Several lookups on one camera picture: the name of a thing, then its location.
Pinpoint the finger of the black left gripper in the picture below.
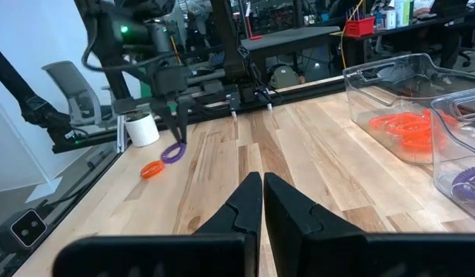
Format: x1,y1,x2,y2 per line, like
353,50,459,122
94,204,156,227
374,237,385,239
176,100,190,144
154,102,183,142

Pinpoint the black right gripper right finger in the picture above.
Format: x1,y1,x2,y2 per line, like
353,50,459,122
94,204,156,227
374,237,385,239
264,172,475,277

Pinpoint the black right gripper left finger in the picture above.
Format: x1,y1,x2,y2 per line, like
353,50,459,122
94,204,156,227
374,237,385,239
52,172,263,277

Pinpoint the purple spring keychain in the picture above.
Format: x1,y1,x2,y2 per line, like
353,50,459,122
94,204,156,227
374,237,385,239
451,165,475,189
160,142,188,165
452,184,475,205

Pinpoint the orange spring keychain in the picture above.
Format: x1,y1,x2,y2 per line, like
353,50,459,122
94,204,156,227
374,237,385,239
139,159,165,180
370,113,400,130
386,115,433,139
421,109,457,128
400,134,434,153

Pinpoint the white pot with plant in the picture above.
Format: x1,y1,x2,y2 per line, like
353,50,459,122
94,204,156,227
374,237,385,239
123,111,161,149

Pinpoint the grey office chair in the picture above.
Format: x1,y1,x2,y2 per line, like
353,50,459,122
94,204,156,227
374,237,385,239
42,60,109,128

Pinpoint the grey green backpack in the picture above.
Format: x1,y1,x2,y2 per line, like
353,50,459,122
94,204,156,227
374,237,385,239
268,64,304,90

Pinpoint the dark grey desk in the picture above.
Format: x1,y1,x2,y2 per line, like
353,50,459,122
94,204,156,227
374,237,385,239
239,25,342,84

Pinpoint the clear plastic bin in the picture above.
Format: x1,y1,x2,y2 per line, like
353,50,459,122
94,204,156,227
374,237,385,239
343,52,475,165
429,86,475,226

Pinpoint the red plastic bin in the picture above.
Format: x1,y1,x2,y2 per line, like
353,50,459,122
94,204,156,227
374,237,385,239
343,15,376,38

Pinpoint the white product box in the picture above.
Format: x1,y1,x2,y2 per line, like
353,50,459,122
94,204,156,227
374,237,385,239
393,0,415,28
374,8,398,31

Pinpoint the black desk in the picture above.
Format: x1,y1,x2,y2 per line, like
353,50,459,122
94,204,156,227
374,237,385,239
339,7,475,72

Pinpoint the black office chair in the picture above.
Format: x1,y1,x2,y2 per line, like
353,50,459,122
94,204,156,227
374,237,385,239
456,45,475,69

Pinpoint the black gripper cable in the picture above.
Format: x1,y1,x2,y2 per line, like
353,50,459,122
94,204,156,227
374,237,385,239
81,15,163,75

